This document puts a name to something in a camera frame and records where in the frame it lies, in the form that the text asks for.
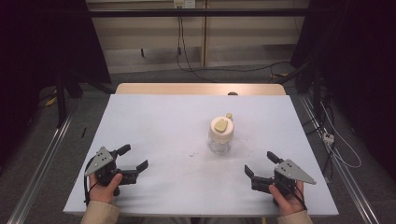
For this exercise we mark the wooden wall strip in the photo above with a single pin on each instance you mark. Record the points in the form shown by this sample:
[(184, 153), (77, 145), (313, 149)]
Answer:
[(204, 37)]

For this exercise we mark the dark curtain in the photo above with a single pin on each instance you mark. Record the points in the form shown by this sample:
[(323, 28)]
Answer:
[(37, 46), (358, 62)]

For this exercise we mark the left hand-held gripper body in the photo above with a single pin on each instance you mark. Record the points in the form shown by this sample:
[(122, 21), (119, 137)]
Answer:
[(100, 160)]

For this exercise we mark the dark round knob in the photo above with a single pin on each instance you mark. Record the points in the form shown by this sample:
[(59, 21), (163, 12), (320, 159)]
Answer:
[(232, 93)]

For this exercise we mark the aluminium floor rail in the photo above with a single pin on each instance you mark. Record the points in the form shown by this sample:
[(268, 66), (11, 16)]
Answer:
[(342, 174), (40, 168)]

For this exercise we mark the white power strip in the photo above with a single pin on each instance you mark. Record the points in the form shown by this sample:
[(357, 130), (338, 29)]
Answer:
[(328, 138)]

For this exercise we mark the black metal stand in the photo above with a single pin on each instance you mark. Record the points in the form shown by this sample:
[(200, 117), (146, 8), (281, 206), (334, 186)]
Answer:
[(60, 99)]

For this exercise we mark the wooden table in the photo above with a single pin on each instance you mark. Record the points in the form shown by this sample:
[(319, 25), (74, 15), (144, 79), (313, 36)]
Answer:
[(186, 89)]

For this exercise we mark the clear jar with cream lid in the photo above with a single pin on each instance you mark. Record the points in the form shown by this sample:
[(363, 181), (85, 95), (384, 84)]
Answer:
[(221, 133)]

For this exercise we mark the person's right hand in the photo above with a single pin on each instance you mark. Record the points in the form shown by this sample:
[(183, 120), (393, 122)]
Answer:
[(288, 203)]

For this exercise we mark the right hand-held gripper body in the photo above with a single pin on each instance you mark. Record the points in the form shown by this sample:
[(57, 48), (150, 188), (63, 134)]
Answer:
[(291, 172)]

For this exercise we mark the black horizontal bar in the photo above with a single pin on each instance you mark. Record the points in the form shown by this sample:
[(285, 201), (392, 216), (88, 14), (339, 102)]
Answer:
[(199, 12)]

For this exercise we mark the person's left hand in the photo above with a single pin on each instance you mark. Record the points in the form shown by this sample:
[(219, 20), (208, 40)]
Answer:
[(102, 193)]

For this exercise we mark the white table board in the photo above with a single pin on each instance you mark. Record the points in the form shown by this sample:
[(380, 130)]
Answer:
[(174, 130)]

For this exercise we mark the white wall socket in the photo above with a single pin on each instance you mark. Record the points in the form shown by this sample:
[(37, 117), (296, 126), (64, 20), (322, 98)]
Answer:
[(184, 3)]

